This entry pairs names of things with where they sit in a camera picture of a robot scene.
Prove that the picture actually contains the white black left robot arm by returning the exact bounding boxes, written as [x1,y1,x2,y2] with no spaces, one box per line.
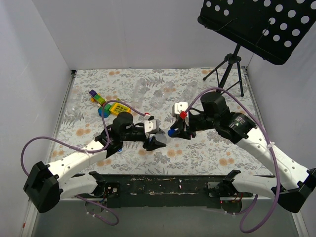
[23,112,168,213]

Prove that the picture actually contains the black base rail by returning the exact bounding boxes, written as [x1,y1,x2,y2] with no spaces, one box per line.
[83,171,245,209]

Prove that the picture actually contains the purple cable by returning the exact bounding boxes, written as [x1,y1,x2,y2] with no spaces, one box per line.
[20,99,152,226]
[180,86,281,234]

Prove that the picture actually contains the green blue toy blocks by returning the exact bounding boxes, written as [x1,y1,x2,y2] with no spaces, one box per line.
[98,107,111,118]

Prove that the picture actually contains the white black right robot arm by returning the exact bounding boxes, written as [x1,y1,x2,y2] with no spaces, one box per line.
[168,92,316,213]

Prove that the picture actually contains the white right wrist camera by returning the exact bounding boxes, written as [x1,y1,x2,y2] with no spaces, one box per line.
[172,102,189,122]

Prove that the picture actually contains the toy block car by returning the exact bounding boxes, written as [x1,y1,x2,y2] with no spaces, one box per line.
[89,90,106,106]

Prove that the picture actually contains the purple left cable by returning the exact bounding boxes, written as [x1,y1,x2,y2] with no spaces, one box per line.
[20,99,152,226]

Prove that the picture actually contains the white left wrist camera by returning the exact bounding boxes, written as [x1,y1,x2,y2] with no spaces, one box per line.
[144,119,159,134]

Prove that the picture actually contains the black music stand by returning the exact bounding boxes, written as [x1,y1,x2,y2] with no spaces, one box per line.
[197,0,316,88]

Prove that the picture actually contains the yellow window toy block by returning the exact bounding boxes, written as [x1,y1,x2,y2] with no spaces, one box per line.
[109,102,131,116]

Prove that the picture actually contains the clear bottle blue label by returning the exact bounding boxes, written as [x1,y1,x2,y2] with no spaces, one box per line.
[150,133,171,145]

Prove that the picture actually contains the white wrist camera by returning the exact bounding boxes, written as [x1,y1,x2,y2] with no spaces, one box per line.
[144,119,159,134]
[172,102,189,122]

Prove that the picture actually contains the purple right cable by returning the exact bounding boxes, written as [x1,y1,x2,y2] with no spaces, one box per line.
[180,86,281,234]

